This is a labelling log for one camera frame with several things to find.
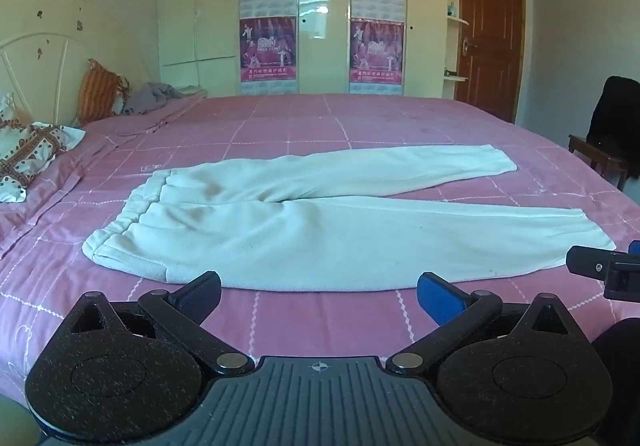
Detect orange striped pillow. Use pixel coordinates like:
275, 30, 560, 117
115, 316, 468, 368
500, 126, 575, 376
76, 58, 132, 127

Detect white patterned pillow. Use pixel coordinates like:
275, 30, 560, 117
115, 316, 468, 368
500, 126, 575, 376
0, 93, 86, 203

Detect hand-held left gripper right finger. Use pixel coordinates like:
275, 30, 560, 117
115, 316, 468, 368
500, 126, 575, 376
387, 271, 575, 377

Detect cream headboard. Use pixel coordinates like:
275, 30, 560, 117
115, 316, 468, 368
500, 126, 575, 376
0, 0, 161, 127

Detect grey cloth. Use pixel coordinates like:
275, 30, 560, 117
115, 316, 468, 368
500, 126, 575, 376
122, 82, 208, 116

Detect brown wooden door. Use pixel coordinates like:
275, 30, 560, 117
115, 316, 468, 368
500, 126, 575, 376
457, 0, 527, 123

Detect pink pillow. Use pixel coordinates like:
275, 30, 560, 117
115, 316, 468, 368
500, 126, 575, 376
0, 128, 128, 259
85, 95, 207, 137

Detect wooden chair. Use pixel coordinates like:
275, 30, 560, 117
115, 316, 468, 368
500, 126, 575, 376
568, 134, 629, 190

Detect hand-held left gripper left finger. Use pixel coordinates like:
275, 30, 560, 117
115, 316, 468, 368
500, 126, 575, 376
69, 271, 256, 377

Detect white pants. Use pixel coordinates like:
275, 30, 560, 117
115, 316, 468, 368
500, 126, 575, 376
82, 143, 617, 292

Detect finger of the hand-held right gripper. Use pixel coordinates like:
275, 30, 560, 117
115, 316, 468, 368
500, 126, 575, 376
567, 240, 640, 304

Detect bed with pink checked sheet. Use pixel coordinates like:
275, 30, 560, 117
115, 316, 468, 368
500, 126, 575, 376
0, 93, 640, 397

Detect cream wardrobe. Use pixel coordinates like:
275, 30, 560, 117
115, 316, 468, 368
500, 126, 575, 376
159, 0, 458, 99

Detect cream corner shelf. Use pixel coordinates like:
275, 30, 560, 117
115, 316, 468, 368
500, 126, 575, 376
444, 0, 471, 100

